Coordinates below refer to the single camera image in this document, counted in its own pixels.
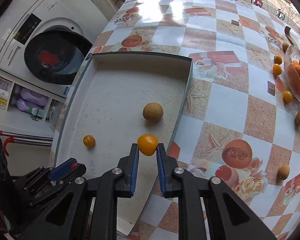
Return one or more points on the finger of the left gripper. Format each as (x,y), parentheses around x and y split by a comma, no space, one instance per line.
(62,170)

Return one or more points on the white shallow tray box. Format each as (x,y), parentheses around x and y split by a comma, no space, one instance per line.
(107,102)

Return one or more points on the glass fruit bowl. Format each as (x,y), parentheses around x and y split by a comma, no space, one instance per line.
(292,77)

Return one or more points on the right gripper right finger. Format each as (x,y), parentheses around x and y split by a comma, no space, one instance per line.
(176,182)

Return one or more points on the white washing machine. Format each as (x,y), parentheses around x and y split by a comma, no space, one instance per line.
(44,42)

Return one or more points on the purple detergent bottle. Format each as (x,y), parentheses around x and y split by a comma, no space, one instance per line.
(33,97)

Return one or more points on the yellow tomato near bowl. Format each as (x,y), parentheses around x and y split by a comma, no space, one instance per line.
(277,70)

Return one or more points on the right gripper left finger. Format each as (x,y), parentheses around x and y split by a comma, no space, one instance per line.
(119,182)

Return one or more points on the small yellow cherry tomato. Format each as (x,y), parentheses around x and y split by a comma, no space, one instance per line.
(89,141)

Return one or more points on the floral checkered tablecloth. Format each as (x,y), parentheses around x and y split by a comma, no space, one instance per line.
(235,124)

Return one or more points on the brown longan fruit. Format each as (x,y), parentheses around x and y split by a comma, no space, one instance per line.
(153,112)

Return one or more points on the curved wooden stick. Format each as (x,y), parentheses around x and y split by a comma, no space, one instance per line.
(288,35)

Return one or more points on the brown longan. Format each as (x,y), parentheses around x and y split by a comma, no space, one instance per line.
(283,172)

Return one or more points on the yellow tomato beside bowl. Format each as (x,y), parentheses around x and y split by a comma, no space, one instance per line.
(287,96)

